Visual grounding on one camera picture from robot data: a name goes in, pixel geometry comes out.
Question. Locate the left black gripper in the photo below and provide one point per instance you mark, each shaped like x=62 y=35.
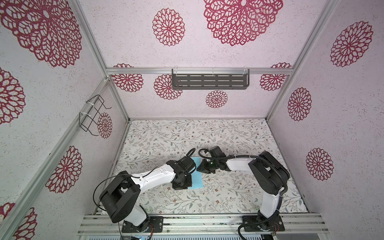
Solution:
x=188 y=183

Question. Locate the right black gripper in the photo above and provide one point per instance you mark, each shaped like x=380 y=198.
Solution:
x=203 y=167

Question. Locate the light blue square paper sheet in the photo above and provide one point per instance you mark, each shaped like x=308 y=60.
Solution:
x=197 y=179

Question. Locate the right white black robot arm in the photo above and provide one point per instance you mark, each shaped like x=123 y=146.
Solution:
x=270 y=174

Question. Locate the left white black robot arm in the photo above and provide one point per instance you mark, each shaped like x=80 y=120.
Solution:
x=119 y=198

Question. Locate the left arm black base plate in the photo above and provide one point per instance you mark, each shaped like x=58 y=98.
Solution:
x=150 y=225

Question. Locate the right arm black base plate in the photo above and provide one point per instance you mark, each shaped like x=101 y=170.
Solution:
x=261 y=224

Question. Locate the dark grey slotted wall shelf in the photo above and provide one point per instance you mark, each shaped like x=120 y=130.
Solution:
x=198 y=81

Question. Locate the aluminium front rail frame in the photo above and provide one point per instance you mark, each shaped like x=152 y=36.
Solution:
x=209 y=224

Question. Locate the black wire wall rack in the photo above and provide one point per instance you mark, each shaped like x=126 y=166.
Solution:
x=96 y=121

